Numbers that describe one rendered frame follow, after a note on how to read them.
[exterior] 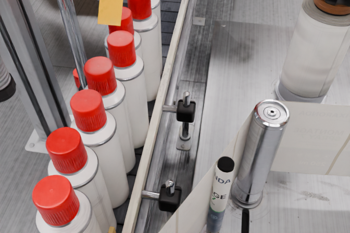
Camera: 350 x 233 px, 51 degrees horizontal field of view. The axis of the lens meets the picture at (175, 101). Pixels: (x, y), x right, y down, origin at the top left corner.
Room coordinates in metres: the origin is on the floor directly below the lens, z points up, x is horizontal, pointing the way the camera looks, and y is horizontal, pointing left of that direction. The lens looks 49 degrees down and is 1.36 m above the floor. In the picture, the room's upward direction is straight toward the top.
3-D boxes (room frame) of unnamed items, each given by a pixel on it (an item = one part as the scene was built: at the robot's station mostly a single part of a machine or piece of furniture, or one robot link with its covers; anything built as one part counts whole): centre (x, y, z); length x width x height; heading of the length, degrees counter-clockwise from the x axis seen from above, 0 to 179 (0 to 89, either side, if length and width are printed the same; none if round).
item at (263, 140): (0.25, -0.10, 0.97); 0.05 x 0.05 x 0.19
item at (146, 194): (0.23, 0.02, 0.89); 0.06 x 0.03 x 0.12; 81
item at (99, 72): (0.30, 0.09, 0.98); 0.05 x 0.05 x 0.20
